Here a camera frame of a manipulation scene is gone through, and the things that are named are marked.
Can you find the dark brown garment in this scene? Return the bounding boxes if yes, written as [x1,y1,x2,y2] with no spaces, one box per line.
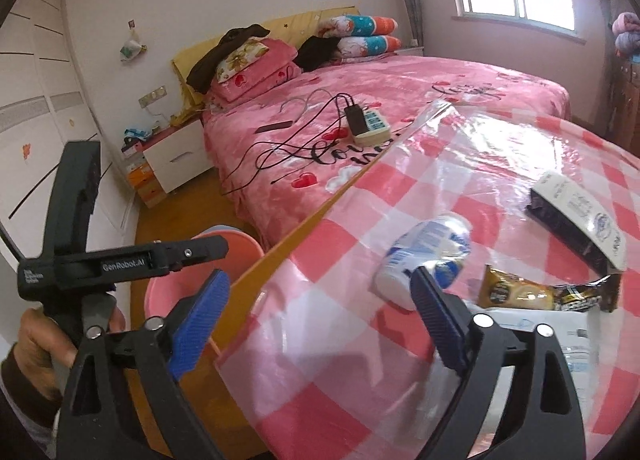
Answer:
[186,24,270,94]

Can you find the black gold coffee sachet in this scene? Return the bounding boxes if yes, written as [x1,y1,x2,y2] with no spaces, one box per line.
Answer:
[477,265,622,313]

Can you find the black power adapter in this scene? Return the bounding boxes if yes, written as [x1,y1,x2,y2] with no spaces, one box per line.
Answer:
[344,104,369,137]

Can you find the folded blankets pile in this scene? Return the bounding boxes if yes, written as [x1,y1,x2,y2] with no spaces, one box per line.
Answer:
[612,12,640,58]

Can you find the brown wooden dresser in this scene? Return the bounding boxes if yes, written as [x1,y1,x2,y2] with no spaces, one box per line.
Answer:
[608,60,640,157]

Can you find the wall switch plate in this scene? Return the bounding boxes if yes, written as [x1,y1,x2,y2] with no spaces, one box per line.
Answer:
[138,86,167,108]

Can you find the black charging cables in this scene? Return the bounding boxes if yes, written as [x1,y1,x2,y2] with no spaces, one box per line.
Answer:
[219,91,356,196]

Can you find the pink heart pillow stack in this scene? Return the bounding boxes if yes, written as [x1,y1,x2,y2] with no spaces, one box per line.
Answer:
[205,37,302,105]

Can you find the pink bed with bedspread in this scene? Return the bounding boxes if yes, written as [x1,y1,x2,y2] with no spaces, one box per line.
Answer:
[203,56,570,247]

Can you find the white power strip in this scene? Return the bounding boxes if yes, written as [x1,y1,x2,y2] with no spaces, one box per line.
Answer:
[352,108,392,147]

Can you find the large pale blue-feather bag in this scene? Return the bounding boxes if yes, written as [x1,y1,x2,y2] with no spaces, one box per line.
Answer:
[429,306,601,436]

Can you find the black phone on bed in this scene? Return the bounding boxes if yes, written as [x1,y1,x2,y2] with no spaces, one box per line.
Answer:
[255,121,294,135]

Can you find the red checked plastic tablecloth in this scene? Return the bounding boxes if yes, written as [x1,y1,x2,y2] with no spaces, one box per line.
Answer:
[214,99,640,460]

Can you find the yellow wooden headboard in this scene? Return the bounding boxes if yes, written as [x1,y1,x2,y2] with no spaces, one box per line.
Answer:
[171,6,359,110]

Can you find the person's left hand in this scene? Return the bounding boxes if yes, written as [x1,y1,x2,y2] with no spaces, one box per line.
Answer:
[13,308,77,400]

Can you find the white bedside cabinet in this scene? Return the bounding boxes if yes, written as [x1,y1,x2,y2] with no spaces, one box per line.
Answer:
[143,119,213,193]

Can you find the orange boxes beside cabinet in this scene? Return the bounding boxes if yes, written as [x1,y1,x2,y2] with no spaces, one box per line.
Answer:
[127,160,167,209]

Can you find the black garment on bed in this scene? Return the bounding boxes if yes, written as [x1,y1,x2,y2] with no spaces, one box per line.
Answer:
[294,36,340,72]

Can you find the white built-in wardrobe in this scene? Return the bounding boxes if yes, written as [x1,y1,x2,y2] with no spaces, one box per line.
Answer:
[1,0,138,257]

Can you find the white blue plastic bottle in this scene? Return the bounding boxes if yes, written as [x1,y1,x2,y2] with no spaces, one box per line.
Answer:
[373,212,471,311]

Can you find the pink plastic trash bin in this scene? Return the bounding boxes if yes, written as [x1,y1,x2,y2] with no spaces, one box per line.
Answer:
[144,225,265,339]

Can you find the floral small pillow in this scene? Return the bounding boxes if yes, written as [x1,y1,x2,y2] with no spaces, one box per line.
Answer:
[215,37,269,84]

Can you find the wall hanging pouch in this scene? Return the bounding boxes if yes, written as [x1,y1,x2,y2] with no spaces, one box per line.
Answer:
[119,20,148,63]

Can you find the lower cartoon bolster pillow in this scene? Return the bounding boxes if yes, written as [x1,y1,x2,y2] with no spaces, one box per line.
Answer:
[336,35,402,58]

